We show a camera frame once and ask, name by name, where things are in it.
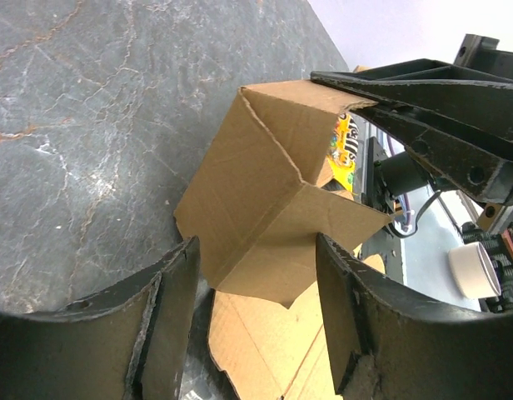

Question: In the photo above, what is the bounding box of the yellow candy bag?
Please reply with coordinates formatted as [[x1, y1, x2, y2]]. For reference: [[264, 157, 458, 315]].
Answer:
[[326, 112, 360, 193]]

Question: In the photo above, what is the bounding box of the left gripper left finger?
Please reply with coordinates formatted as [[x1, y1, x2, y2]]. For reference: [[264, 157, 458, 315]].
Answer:
[[0, 237, 200, 399]]

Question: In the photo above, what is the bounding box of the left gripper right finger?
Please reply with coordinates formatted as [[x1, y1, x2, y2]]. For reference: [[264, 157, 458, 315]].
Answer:
[[316, 234, 513, 399]]

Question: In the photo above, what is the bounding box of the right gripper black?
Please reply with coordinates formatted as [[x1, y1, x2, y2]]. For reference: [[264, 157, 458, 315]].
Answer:
[[351, 32, 513, 313]]

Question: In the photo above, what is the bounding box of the brown cardboard box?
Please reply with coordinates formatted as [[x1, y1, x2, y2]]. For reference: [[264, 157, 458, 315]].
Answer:
[[174, 80, 390, 399]]

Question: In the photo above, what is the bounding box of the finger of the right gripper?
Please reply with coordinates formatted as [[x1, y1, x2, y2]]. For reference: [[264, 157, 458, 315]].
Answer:
[[310, 58, 513, 161]]

